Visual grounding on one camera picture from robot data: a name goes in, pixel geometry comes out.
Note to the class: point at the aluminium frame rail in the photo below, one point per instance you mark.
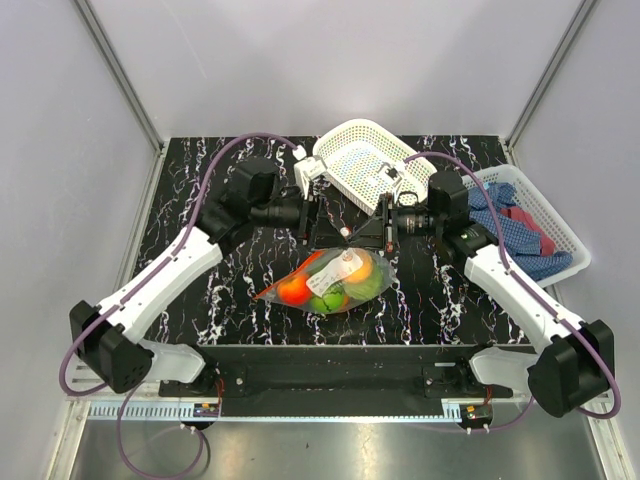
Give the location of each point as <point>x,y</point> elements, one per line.
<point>150,385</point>

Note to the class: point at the clear zip top bag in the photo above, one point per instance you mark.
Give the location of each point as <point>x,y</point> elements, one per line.
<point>326,270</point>

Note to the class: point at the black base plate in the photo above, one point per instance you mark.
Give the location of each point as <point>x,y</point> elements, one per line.
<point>336,382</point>

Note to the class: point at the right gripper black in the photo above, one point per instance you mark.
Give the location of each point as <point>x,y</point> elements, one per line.
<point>377,232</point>

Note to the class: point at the fake red tomato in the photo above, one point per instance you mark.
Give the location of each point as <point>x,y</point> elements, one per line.
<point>294,291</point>

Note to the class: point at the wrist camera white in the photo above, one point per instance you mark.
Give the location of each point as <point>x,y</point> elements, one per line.
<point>306,169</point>
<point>389,180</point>

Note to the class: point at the white perforated basket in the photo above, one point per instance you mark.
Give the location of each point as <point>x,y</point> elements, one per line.
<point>354,150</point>

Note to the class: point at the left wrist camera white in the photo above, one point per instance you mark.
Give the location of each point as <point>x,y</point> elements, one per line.
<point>306,169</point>

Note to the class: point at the fake green apple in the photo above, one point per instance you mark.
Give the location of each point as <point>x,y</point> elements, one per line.
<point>330,302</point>

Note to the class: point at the fake watermelon slice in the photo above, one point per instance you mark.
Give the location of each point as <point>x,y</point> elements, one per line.
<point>368,289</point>

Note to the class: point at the red cloth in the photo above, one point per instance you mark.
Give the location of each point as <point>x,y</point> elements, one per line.
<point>547,245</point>

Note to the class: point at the blue patterned cloth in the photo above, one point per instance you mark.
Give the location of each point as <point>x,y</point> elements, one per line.
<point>521,244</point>

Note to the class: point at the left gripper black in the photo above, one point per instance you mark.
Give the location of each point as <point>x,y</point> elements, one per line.
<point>317,229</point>

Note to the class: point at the white laundry basket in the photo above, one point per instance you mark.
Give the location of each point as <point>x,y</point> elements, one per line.
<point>530,199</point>

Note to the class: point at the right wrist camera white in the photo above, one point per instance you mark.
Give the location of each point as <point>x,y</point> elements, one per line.
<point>389,180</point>

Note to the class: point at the fake peach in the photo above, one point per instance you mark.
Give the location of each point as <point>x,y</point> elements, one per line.
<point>364,271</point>

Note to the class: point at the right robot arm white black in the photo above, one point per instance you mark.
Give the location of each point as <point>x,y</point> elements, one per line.
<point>572,366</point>

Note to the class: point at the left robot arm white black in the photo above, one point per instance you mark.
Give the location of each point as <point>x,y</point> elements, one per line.
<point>110,336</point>

